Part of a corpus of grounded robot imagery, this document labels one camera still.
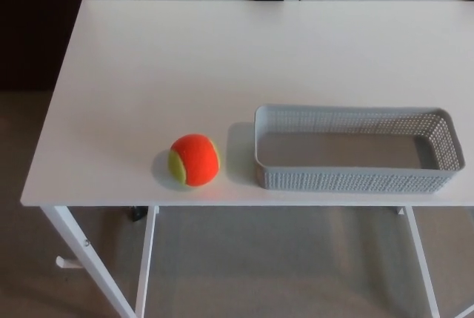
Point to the orange and yellow tennis ball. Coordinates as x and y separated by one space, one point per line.
198 162

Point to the black caster wheel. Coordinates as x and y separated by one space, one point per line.
137 213

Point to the grey perforated plastic basket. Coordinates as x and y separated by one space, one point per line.
355 179

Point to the white metal table frame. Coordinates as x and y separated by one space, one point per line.
92 258

